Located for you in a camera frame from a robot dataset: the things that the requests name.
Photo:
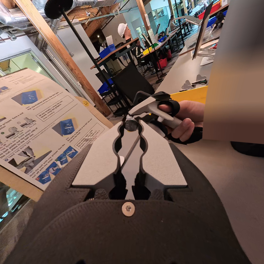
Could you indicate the desktop tablet stand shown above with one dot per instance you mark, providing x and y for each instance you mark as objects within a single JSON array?
[{"x": 203, "y": 31}]

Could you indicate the red floor container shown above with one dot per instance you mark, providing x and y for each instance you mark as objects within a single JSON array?
[{"x": 162, "y": 63}]

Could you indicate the wooden top work desk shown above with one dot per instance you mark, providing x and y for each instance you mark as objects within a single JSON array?
[{"x": 115, "y": 50}]

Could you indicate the aluminium rail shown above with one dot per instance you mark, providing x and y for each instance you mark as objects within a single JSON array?
[{"x": 66, "y": 74}]

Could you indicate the mannequin head white helmet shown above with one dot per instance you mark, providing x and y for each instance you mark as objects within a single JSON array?
[{"x": 123, "y": 30}]

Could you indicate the steel hex nut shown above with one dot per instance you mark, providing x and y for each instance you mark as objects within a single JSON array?
[{"x": 131, "y": 126}]

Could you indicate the grey cloud-shaped stand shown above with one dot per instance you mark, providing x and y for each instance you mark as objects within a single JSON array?
[
  {"x": 200, "y": 79},
  {"x": 187, "y": 85}
]

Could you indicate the yellow smiley sticker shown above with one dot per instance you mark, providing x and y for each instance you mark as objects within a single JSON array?
[{"x": 86, "y": 103}]

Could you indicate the black pole lamp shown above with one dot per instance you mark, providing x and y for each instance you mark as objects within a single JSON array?
[{"x": 58, "y": 8}]

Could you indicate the yellow plastic bin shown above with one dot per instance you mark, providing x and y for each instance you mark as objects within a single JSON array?
[{"x": 189, "y": 94}]

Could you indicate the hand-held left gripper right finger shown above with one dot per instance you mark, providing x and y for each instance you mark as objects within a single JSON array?
[{"x": 163, "y": 165}]

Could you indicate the red storage bin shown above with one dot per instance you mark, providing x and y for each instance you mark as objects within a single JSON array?
[{"x": 208, "y": 11}]

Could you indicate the silver ribbed air duct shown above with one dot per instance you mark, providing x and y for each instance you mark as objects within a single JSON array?
[{"x": 12, "y": 14}]

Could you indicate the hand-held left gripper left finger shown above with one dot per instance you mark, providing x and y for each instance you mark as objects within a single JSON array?
[{"x": 97, "y": 165}]

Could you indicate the instruction sheet on stand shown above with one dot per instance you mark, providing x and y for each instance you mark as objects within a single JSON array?
[{"x": 99, "y": 115}]

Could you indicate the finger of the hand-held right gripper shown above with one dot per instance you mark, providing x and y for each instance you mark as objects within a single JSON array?
[
  {"x": 142, "y": 106},
  {"x": 144, "y": 118}
]

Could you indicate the wooden post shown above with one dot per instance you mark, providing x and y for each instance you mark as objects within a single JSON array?
[
  {"x": 61, "y": 53},
  {"x": 143, "y": 14}
]

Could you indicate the printed instruction sheet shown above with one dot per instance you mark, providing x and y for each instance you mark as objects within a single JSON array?
[{"x": 51, "y": 123}]

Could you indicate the blue storage bin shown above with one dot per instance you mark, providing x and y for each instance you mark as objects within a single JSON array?
[
  {"x": 105, "y": 87},
  {"x": 107, "y": 50}
]

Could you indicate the black upright panel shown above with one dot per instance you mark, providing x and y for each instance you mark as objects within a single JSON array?
[{"x": 134, "y": 82}]

